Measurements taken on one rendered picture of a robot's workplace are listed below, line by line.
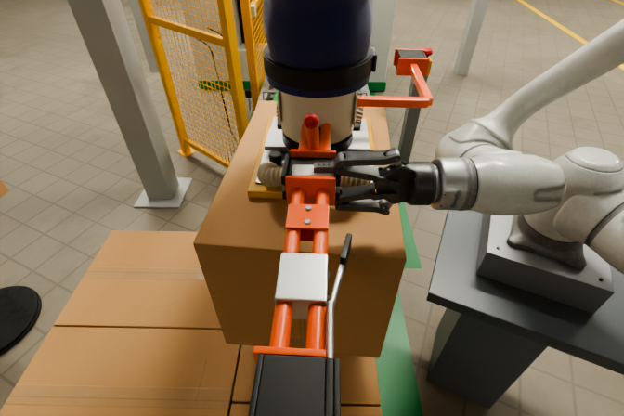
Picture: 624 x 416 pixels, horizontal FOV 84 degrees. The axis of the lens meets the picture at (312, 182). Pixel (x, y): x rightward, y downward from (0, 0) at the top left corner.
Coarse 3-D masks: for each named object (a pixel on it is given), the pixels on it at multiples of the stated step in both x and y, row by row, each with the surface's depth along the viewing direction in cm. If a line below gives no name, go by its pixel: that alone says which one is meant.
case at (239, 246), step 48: (240, 144) 92; (384, 144) 92; (240, 192) 77; (240, 240) 66; (336, 240) 66; (384, 240) 66; (240, 288) 74; (384, 288) 69; (240, 336) 88; (336, 336) 83; (384, 336) 81
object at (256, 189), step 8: (272, 120) 98; (272, 128) 93; (280, 128) 90; (264, 136) 91; (264, 144) 88; (264, 152) 85; (272, 152) 80; (280, 152) 85; (288, 152) 85; (256, 160) 83; (264, 160) 82; (272, 160) 79; (280, 160) 80; (256, 168) 80; (256, 176) 78; (256, 184) 76; (248, 192) 75; (256, 192) 74; (264, 192) 74; (272, 192) 74; (280, 192) 74
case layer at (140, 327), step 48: (144, 240) 135; (192, 240) 135; (96, 288) 118; (144, 288) 118; (192, 288) 118; (48, 336) 106; (96, 336) 106; (144, 336) 106; (192, 336) 106; (48, 384) 95; (96, 384) 95; (144, 384) 95; (192, 384) 95; (240, 384) 95
